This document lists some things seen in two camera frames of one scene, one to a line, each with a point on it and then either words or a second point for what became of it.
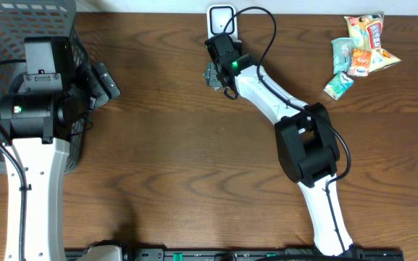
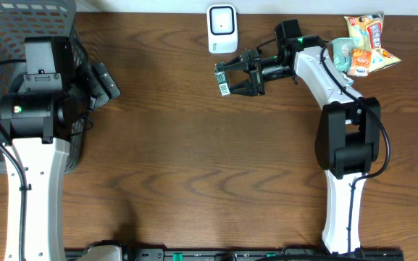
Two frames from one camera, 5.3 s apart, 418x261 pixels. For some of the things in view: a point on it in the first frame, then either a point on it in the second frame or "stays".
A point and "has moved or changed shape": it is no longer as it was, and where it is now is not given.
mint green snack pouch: x=342 y=49 stays
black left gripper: x=104 y=82 stays
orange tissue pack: x=361 y=62 stays
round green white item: x=212 y=77 has moved or changed shape
